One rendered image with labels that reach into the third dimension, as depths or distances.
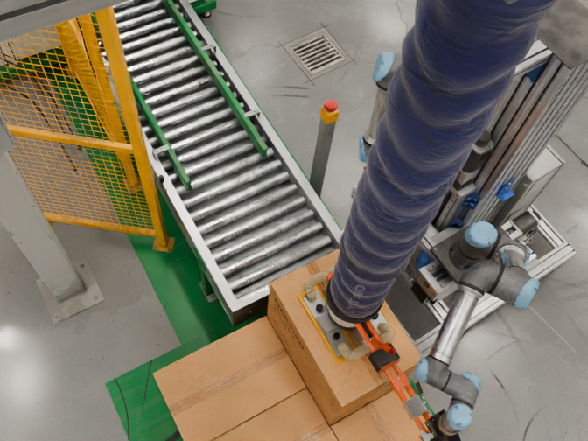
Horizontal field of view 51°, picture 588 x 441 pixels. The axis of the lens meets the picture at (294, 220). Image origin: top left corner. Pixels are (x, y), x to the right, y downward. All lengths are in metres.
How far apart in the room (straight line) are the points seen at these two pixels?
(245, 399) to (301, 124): 2.08
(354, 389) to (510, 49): 1.70
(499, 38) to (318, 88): 3.43
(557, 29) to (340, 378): 1.50
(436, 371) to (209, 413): 1.18
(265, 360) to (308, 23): 2.83
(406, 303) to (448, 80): 2.44
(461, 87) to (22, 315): 3.08
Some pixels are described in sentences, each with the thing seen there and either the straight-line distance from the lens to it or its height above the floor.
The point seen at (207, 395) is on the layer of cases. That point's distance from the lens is 2.98.
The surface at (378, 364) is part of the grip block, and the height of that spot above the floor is 1.10.
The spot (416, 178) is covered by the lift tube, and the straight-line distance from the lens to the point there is 1.51.
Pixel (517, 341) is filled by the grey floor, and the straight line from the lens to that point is 3.93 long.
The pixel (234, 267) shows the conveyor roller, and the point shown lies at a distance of 3.17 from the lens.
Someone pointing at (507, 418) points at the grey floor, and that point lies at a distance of 3.78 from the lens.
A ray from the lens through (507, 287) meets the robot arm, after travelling 2.23.
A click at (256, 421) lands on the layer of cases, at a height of 0.54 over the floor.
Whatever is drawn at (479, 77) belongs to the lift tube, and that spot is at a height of 2.58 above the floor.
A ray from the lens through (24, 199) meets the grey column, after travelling 2.88.
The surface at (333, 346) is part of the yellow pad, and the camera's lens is 2.61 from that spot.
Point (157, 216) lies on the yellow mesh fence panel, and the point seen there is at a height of 0.40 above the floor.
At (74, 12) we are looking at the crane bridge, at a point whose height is 2.96.
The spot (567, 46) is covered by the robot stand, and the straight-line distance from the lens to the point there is 2.23.
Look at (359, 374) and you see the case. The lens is 2.62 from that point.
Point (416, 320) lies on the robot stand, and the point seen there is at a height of 0.21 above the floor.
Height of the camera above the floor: 3.44
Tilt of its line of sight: 61 degrees down
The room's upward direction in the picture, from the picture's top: 8 degrees clockwise
